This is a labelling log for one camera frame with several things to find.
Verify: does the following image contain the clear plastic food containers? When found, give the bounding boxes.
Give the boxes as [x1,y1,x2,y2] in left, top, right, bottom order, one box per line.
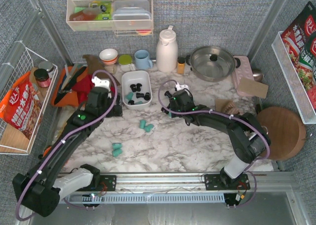
[112,0,152,30]

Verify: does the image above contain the purple cable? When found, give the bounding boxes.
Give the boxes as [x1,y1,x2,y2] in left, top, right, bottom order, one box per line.
[15,70,118,221]
[158,79,271,208]

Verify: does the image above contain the cardboard piece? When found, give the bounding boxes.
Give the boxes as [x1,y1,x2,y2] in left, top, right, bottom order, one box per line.
[237,77,269,99]

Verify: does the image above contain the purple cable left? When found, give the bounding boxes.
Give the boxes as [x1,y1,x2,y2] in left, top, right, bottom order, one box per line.
[15,70,118,221]

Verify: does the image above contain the light blue mug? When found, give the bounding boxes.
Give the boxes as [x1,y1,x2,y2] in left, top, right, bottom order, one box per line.
[134,50,153,70]

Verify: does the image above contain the orange striped white bowl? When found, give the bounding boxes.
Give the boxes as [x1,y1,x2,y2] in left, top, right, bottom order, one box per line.
[99,48,118,65]

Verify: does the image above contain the orange seasoning packet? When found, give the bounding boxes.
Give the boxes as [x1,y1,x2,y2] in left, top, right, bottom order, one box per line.
[0,72,41,139]

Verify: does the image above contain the steel pot with lid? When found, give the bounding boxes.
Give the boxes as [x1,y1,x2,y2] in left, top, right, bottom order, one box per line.
[186,46,241,82]

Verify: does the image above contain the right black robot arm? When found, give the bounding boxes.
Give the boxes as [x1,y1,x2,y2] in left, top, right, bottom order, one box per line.
[164,90,271,185]

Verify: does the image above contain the steel lid jar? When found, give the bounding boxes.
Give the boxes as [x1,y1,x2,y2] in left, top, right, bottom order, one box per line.
[38,61,54,73]

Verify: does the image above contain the clear wall shelf bin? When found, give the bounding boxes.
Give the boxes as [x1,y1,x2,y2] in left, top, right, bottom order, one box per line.
[66,0,154,35]

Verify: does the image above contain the green label bottle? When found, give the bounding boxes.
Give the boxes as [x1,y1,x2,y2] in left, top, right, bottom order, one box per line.
[88,0,113,21]

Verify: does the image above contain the red cloth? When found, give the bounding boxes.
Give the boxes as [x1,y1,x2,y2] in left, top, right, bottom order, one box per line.
[71,74,117,105]

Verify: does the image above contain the white handle knife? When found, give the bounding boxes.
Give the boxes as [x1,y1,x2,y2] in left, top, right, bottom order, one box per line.
[61,64,77,90]

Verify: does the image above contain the red lid jar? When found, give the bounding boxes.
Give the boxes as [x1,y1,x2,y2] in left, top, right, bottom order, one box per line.
[34,69,51,88]

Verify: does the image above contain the white wire basket left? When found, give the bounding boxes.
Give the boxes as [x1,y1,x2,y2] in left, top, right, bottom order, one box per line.
[0,41,58,155]

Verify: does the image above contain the yellow spice jar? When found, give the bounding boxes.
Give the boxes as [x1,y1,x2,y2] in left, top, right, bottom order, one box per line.
[177,57,186,75]

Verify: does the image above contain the green lid sugar jar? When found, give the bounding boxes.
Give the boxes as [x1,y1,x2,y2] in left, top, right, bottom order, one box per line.
[118,54,136,73]

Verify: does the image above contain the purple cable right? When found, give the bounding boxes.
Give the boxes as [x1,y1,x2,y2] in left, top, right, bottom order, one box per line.
[158,79,271,208]

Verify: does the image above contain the white storage basket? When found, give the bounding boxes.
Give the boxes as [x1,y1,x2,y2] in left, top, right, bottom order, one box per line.
[121,71,153,110]

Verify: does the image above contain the glass spice jar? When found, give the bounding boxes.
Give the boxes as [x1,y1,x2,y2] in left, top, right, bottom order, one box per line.
[105,64,117,75]

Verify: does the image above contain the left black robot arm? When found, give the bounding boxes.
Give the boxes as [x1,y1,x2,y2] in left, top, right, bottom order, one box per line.
[12,87,118,221]

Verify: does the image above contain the white thermos jug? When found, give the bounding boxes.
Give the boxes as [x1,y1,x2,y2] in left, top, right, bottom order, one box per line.
[156,25,178,73]

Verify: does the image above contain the orange tray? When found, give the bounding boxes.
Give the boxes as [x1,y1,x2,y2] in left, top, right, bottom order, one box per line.
[51,66,93,107]

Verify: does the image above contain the brown cloth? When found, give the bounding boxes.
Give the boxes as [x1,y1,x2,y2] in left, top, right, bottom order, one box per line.
[82,54,110,79]

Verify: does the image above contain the black kitchen knife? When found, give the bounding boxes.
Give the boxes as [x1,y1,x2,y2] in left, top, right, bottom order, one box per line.
[53,66,87,106]

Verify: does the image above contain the pink tray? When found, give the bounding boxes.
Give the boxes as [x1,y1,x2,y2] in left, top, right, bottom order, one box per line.
[232,55,254,97]

